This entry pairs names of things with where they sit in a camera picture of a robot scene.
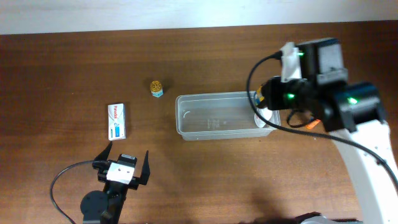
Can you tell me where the orange tablet tube white cap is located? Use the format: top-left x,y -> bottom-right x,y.
305,119 -> 321,129

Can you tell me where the clear plastic container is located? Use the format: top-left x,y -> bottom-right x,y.
175,91 -> 275,141

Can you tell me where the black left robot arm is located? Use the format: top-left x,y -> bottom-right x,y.
80,142 -> 150,224

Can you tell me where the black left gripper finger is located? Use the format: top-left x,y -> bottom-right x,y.
139,151 -> 150,185
94,141 -> 113,161

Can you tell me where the white Panadol box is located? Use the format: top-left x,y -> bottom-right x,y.
108,103 -> 126,141

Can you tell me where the small jar gold lid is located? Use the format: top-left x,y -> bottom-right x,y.
150,81 -> 164,98

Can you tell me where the black camera cable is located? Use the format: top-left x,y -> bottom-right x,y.
49,160 -> 108,224
246,51 -> 398,190

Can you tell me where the black left camera cable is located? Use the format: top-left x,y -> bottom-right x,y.
49,160 -> 108,224

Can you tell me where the white dropper bottle clear cap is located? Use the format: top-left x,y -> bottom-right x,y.
254,108 -> 272,128

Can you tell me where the black right camera cable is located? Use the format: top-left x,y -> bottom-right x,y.
246,51 -> 398,190

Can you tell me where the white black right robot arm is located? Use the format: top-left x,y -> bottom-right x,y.
254,38 -> 397,223

